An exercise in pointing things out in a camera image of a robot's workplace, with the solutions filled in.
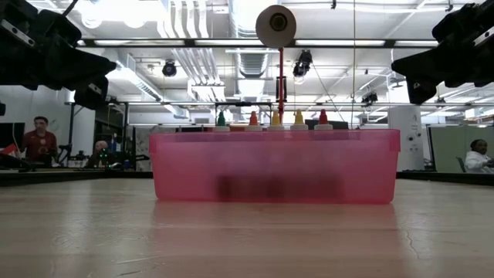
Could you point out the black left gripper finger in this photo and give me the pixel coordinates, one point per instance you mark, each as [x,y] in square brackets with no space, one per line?
[81,67]
[92,94]

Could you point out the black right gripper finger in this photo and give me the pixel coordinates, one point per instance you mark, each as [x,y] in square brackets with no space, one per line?
[421,92]
[428,65]

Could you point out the red food coloring bottle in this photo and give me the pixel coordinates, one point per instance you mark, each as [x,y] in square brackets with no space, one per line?
[323,116]

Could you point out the yellow food coloring bottle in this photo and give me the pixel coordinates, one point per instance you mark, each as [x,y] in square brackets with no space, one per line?
[298,117]
[275,117]

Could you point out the green food coloring bottle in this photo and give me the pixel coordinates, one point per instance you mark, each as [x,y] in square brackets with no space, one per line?
[221,119]

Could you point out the orange food coloring bottle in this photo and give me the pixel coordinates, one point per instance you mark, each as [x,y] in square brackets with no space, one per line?
[253,117]

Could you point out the black background robot arm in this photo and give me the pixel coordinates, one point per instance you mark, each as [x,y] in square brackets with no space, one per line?
[66,152]

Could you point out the dark shelving unit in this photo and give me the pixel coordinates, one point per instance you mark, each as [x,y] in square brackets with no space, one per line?
[116,127]

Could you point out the white column device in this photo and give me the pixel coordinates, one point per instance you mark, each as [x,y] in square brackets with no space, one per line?
[405,135]

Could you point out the black ceiling spotlight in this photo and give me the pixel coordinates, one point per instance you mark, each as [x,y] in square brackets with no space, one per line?
[302,65]
[369,96]
[169,68]

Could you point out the person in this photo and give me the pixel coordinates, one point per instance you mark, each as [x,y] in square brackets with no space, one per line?
[101,148]
[38,144]
[478,156]

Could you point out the green partition panel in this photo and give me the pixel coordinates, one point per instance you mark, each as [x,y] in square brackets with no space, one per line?
[447,143]

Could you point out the black computer monitor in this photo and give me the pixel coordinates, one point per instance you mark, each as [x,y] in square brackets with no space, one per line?
[11,135]

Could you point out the dark computer monitor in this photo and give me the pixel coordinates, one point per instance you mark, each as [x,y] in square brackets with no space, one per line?
[339,124]

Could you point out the red desk lamp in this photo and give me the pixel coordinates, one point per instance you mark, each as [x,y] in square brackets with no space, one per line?
[281,96]

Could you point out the long ceiling light bar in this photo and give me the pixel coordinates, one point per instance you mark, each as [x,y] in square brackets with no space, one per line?
[231,42]

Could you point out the pink translucent plastic bin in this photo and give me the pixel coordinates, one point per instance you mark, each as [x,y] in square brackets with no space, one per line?
[270,162]

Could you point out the black background rig frame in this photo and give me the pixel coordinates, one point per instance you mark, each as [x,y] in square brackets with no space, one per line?
[72,123]

